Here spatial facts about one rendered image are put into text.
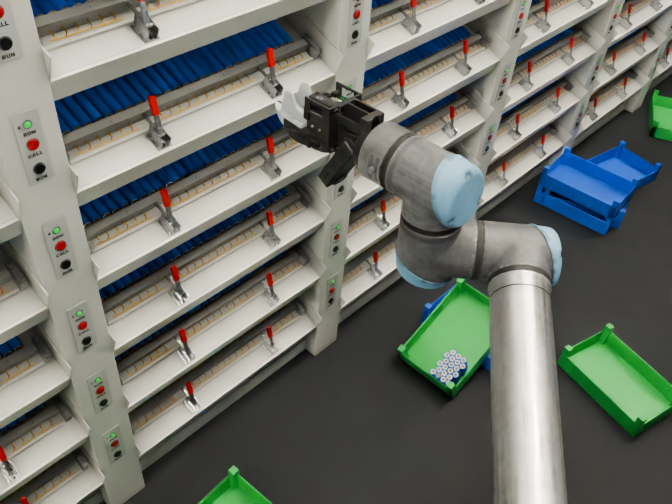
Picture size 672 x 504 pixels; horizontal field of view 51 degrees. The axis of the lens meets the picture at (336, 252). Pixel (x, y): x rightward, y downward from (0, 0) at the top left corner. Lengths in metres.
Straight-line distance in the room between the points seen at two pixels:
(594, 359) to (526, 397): 1.43
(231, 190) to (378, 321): 0.91
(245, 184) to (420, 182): 0.62
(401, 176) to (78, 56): 0.51
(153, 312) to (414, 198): 0.74
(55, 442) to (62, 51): 0.83
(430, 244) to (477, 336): 1.18
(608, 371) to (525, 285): 1.35
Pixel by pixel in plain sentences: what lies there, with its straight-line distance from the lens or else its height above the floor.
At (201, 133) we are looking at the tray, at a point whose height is 0.94.
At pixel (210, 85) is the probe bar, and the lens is 1.36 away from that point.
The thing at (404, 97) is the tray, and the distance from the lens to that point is 1.80.
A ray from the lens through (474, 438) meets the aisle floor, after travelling 2.04.
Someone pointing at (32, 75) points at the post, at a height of 1.16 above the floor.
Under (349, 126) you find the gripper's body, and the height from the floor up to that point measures 1.11.
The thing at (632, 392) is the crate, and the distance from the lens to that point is 2.30.
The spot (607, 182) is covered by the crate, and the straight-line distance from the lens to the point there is 2.92.
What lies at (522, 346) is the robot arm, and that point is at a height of 0.98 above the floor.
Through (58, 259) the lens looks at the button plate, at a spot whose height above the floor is 0.83.
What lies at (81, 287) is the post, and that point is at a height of 0.75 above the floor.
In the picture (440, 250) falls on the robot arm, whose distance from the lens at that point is 1.02.
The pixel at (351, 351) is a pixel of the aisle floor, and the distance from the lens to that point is 2.16.
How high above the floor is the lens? 1.67
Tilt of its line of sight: 43 degrees down
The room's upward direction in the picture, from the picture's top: 5 degrees clockwise
